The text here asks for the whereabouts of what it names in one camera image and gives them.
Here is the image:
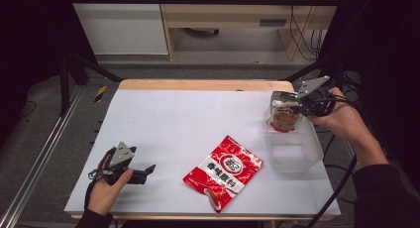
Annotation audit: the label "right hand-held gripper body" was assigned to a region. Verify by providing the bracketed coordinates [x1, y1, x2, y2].
[296, 75, 338, 118]

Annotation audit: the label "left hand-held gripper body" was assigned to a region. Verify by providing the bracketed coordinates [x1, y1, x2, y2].
[98, 142, 149, 186]

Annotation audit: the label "cream spout pouch red base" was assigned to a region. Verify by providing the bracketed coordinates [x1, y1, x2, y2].
[268, 99, 303, 134]

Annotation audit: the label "translucent plastic container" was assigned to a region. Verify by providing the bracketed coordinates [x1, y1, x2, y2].
[262, 100, 325, 173]

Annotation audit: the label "red and white seasoning packet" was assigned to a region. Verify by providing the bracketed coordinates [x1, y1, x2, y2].
[182, 135, 265, 214]

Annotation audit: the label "person's left hand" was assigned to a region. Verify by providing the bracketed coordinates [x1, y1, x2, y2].
[86, 153, 135, 216]

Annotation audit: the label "person's right hand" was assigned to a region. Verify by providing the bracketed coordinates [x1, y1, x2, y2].
[308, 86, 373, 147]

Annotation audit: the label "white paper sheet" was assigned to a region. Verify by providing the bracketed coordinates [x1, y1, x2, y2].
[63, 88, 342, 218]

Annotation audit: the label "wooden table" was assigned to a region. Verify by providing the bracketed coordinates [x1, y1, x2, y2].
[69, 78, 335, 222]

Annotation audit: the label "light wooden desk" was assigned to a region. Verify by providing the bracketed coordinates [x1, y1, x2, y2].
[157, 0, 343, 61]

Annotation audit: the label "white cabinet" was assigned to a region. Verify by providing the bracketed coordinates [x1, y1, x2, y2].
[66, 0, 169, 57]

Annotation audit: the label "left hand-held gripper black cable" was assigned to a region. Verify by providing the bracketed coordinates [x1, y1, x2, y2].
[83, 167, 110, 209]

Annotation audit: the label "hand-held gripper black cable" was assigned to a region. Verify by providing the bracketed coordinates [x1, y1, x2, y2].
[83, 167, 110, 209]
[306, 88, 365, 228]

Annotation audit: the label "black floor cable loop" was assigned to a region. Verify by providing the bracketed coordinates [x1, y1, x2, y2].
[321, 132, 357, 204]

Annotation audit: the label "black cables under desk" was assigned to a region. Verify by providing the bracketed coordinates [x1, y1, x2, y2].
[287, 0, 327, 61]

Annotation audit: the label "right hand-held gripper black cable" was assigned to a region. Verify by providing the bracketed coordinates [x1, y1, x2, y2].
[306, 88, 365, 228]

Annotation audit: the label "black horizontal frame bar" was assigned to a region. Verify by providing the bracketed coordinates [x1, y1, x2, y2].
[65, 0, 342, 7]

